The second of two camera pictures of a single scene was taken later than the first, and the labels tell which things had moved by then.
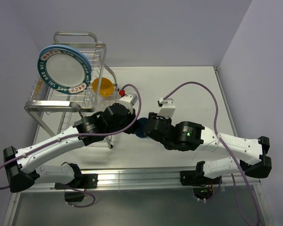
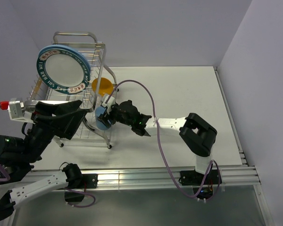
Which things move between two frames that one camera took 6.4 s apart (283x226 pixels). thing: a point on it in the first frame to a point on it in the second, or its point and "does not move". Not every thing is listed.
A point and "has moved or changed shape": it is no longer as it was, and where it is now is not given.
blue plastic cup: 140,129 has moved or changed shape
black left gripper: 132,129 to 63,125
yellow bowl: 107,86 does not move
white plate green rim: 63,72 does not move
